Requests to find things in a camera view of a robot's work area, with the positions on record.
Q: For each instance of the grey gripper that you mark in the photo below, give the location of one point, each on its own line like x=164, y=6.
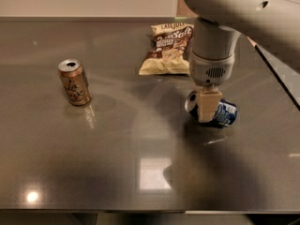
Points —
x=211, y=69

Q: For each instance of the blue pepsi can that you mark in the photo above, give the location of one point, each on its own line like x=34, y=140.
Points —
x=224, y=116

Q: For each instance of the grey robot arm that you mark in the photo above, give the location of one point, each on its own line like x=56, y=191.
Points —
x=273, y=24

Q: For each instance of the brown la croix can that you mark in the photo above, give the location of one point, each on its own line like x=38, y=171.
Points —
x=73, y=78

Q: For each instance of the yellow brown chip bag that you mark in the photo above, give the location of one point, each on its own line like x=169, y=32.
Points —
x=171, y=41

